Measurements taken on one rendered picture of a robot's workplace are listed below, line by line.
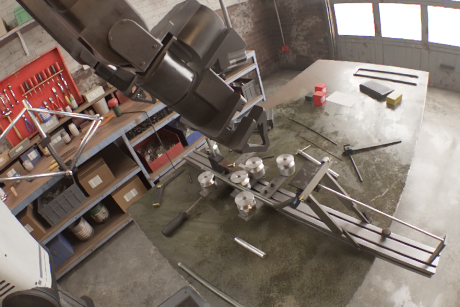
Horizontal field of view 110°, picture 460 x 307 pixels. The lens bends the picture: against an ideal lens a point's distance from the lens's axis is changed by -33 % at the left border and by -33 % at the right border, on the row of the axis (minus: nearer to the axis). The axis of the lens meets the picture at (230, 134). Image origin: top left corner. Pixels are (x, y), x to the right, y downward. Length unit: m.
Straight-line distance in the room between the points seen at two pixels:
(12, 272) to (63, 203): 1.50
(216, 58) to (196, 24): 0.05
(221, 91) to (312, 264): 0.45
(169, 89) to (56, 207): 1.83
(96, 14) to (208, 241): 0.60
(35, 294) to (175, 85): 0.54
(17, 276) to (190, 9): 0.59
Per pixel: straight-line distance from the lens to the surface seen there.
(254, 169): 0.71
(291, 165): 0.70
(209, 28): 0.30
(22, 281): 0.61
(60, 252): 2.29
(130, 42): 0.25
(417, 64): 3.53
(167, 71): 0.27
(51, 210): 2.06
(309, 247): 0.62
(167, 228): 0.74
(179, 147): 2.19
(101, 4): 0.25
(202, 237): 0.70
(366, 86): 1.25
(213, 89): 0.30
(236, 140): 0.30
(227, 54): 0.32
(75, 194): 2.01
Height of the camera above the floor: 1.42
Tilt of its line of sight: 31 degrees down
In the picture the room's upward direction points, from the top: 18 degrees counter-clockwise
